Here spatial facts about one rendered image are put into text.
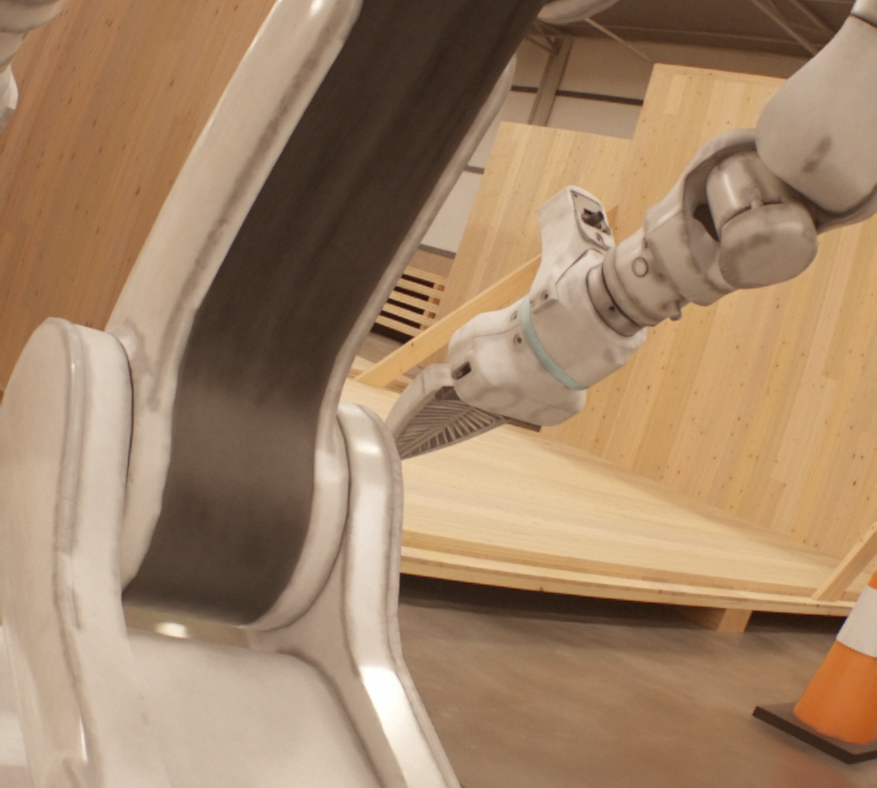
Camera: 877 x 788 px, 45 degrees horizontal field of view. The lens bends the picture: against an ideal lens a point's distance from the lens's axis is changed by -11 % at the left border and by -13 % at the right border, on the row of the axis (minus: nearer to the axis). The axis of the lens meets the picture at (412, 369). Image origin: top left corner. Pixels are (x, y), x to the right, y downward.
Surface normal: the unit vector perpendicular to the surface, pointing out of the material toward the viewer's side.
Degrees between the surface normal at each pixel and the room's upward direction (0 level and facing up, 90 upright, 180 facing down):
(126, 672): 27
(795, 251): 134
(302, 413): 70
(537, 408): 140
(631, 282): 111
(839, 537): 90
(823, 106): 82
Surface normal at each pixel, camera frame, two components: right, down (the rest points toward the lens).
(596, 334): -0.38, 0.55
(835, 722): -0.37, -0.24
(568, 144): -0.76, -0.22
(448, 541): 0.57, 0.24
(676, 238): -0.73, 0.04
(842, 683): -0.60, -0.33
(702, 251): 0.60, -0.17
